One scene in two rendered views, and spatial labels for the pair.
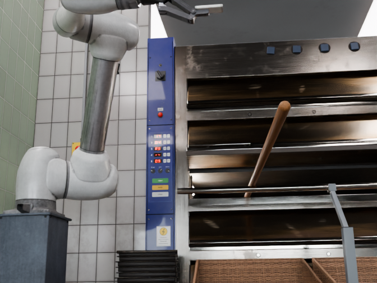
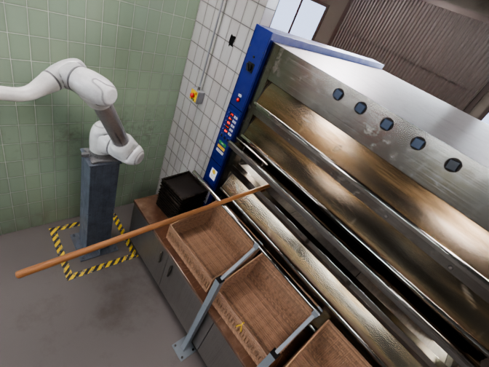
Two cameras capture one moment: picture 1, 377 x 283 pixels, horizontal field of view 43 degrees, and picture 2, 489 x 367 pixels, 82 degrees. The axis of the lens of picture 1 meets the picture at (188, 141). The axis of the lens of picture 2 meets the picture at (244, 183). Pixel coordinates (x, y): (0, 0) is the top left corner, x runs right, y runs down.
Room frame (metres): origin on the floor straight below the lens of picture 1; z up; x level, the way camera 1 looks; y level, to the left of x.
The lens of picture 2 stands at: (1.04, -1.06, 2.35)
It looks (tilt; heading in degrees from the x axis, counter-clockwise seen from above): 34 degrees down; 29
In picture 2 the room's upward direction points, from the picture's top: 25 degrees clockwise
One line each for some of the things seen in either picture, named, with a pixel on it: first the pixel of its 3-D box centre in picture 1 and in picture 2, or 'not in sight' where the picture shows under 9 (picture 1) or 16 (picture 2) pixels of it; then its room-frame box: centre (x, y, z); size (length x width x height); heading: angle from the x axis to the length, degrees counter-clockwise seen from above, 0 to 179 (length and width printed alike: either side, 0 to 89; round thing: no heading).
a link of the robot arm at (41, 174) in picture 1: (40, 174); (103, 137); (1.90, 0.59, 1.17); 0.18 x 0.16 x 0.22; 113
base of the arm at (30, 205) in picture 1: (33, 208); (98, 152); (1.87, 0.60, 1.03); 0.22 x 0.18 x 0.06; 173
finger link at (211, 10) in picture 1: (208, 9); not in sight; (1.09, -0.06, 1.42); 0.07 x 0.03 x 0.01; 84
